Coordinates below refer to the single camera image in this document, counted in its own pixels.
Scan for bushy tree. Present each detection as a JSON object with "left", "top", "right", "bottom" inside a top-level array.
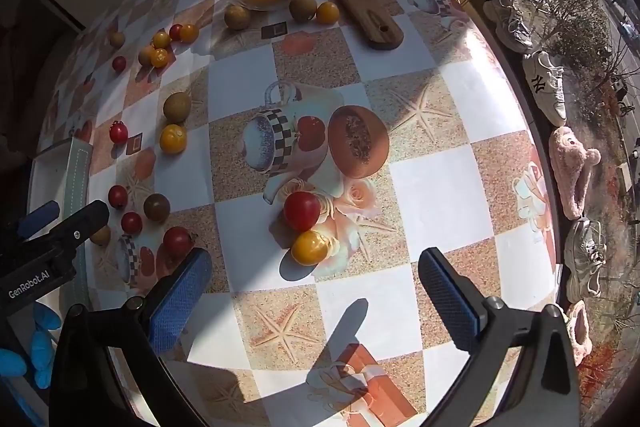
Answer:
[{"left": 525, "top": 0, "right": 613, "bottom": 62}]

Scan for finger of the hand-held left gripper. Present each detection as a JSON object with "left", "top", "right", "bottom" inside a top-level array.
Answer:
[
  {"left": 30, "top": 200, "right": 111, "bottom": 268},
  {"left": 12, "top": 201, "right": 61, "bottom": 241}
]

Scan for white shallow tray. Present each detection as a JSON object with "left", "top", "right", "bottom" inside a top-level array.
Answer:
[{"left": 27, "top": 137, "right": 95, "bottom": 308}]

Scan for large red cherry tomato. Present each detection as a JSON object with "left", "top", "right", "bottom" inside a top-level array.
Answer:
[{"left": 283, "top": 191, "right": 322, "bottom": 232}]

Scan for large brown longan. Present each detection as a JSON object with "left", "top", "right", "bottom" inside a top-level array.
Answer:
[{"left": 163, "top": 92, "right": 192, "bottom": 124}]

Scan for large yellow cherry tomato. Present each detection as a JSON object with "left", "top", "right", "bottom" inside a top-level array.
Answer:
[{"left": 291, "top": 230, "right": 331, "bottom": 266}]

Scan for dark red cherry tomato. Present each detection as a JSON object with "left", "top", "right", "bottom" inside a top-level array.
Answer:
[{"left": 163, "top": 227, "right": 194, "bottom": 259}]

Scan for pink fluffy slipper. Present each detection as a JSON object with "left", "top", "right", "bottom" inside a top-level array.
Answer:
[
  {"left": 560, "top": 299, "right": 594, "bottom": 368},
  {"left": 548, "top": 126, "right": 602, "bottom": 222}
]

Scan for person's left hand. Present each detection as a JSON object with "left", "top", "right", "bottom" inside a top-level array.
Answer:
[{"left": 0, "top": 303, "right": 64, "bottom": 391}]

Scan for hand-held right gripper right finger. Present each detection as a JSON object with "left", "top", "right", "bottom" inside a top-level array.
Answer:
[{"left": 418, "top": 248, "right": 583, "bottom": 427}]

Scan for wooden cutting board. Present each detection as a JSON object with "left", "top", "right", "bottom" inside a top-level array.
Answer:
[{"left": 327, "top": 0, "right": 405, "bottom": 52}]

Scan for dark brown longan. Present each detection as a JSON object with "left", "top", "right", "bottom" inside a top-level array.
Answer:
[{"left": 143, "top": 193, "right": 171, "bottom": 222}]

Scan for silver sneaker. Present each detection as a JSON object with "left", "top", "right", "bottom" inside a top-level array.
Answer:
[{"left": 565, "top": 217, "right": 608, "bottom": 303}]

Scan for grey white sneaker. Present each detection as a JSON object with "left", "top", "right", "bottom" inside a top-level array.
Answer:
[{"left": 482, "top": 0, "right": 536, "bottom": 54}]

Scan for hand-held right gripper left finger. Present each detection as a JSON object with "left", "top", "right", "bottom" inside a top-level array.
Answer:
[{"left": 48, "top": 248, "right": 213, "bottom": 427}]

